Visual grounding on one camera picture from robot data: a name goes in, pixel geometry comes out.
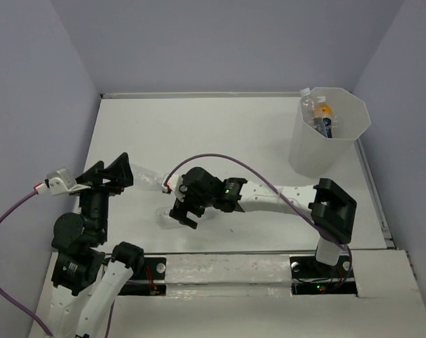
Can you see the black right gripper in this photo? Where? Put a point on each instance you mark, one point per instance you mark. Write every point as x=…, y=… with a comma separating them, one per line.
x=180, y=209

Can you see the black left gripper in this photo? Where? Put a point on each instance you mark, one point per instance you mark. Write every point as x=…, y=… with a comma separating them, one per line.
x=120, y=170

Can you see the clear bottle white cap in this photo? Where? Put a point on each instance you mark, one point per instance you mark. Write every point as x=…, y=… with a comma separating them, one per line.
x=308, y=106
x=164, y=221

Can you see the orange juice bottle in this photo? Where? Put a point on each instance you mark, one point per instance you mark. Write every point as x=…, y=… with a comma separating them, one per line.
x=323, y=118

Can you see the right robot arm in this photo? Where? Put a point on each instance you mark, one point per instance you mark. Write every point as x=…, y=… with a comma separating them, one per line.
x=325, y=206

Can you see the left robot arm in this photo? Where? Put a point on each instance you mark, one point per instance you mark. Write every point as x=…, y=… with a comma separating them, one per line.
x=86, y=282

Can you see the white translucent bin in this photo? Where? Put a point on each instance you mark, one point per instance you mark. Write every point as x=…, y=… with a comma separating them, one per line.
x=312, y=154

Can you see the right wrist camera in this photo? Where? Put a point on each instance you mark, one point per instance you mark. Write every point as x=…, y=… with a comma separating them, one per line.
x=171, y=185

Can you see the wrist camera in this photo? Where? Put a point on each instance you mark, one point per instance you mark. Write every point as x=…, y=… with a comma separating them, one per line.
x=171, y=185
x=62, y=181

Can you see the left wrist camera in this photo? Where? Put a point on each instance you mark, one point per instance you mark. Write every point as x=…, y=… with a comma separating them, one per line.
x=62, y=181

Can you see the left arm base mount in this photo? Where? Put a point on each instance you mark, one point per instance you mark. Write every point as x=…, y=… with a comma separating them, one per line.
x=149, y=281

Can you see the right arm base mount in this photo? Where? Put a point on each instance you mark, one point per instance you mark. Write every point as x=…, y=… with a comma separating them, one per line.
x=309, y=277

